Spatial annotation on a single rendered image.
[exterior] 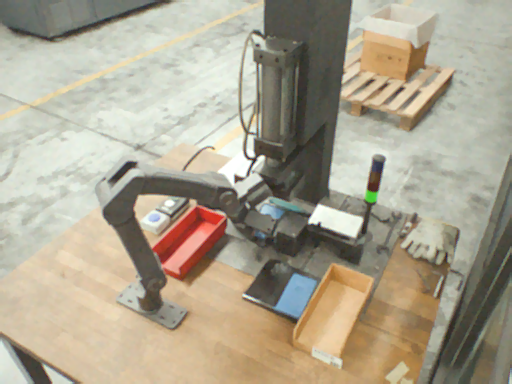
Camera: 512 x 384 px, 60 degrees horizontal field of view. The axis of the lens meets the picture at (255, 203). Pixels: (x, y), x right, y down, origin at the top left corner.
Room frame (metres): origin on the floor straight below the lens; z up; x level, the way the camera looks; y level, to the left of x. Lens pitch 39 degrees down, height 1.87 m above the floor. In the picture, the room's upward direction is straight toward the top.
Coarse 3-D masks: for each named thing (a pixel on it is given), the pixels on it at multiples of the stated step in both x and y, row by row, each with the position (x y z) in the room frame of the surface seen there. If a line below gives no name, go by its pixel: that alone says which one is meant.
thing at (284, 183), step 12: (312, 144) 1.15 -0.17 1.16; (264, 156) 1.05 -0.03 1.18; (288, 156) 1.07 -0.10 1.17; (300, 156) 1.08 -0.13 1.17; (240, 168) 1.05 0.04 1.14; (252, 168) 1.05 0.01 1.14; (264, 168) 0.99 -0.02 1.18; (276, 168) 0.99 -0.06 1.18; (288, 168) 1.01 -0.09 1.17; (240, 180) 1.02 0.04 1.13; (264, 180) 0.97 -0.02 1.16; (276, 180) 0.95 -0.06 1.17; (288, 180) 0.99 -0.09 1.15; (300, 180) 1.00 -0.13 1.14; (276, 192) 0.96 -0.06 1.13; (288, 192) 0.94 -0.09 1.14
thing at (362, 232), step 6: (372, 156) 1.04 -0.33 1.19; (378, 156) 1.03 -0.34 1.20; (384, 156) 1.03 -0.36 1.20; (366, 204) 1.02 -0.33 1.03; (372, 204) 1.01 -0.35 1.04; (366, 210) 1.02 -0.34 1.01; (366, 216) 1.02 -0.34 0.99; (366, 222) 1.02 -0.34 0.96; (360, 228) 1.05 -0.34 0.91; (366, 228) 1.02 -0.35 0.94; (360, 234) 1.02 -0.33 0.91; (366, 234) 1.02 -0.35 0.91; (372, 234) 1.03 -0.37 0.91; (366, 240) 1.00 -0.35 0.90
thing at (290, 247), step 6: (306, 228) 1.00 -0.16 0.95; (276, 234) 0.96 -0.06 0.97; (300, 234) 0.96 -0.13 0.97; (306, 234) 1.00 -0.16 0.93; (252, 240) 1.00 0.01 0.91; (276, 240) 0.96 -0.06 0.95; (282, 240) 0.95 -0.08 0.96; (288, 240) 0.94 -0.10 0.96; (294, 240) 0.93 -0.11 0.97; (300, 240) 0.96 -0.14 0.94; (276, 246) 0.96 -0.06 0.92; (282, 246) 0.95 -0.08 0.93; (288, 246) 0.94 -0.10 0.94; (294, 246) 0.93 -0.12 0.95; (300, 246) 0.97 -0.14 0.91; (282, 252) 0.95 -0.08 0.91; (288, 252) 0.94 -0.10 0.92; (294, 252) 0.93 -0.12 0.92
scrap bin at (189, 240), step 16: (192, 208) 1.09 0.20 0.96; (176, 224) 1.01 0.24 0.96; (192, 224) 1.07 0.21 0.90; (208, 224) 1.07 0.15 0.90; (224, 224) 1.04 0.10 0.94; (160, 240) 0.94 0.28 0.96; (176, 240) 1.00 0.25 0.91; (192, 240) 1.00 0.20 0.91; (208, 240) 0.96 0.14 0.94; (160, 256) 0.93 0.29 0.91; (176, 256) 0.93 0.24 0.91; (192, 256) 0.89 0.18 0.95; (176, 272) 0.84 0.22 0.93
